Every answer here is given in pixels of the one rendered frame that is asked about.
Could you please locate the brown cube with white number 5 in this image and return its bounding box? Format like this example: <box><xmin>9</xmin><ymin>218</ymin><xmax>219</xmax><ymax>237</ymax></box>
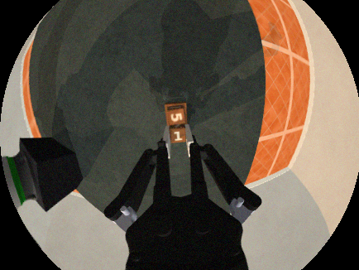
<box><xmin>167</xmin><ymin>105</ymin><xmax>185</xmax><ymax>126</ymax></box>

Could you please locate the orange cube with white number 1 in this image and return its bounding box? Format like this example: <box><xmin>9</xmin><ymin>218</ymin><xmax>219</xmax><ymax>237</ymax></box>
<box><xmin>169</xmin><ymin>124</ymin><xmax>186</xmax><ymax>143</ymax></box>

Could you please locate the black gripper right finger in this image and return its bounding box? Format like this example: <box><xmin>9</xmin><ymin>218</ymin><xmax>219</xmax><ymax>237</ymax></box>
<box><xmin>185</xmin><ymin>124</ymin><xmax>261</xmax><ymax>234</ymax></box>

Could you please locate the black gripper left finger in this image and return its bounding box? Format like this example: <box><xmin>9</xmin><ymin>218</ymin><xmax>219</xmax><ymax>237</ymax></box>
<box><xmin>104</xmin><ymin>126</ymin><xmax>172</xmax><ymax>237</ymax></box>

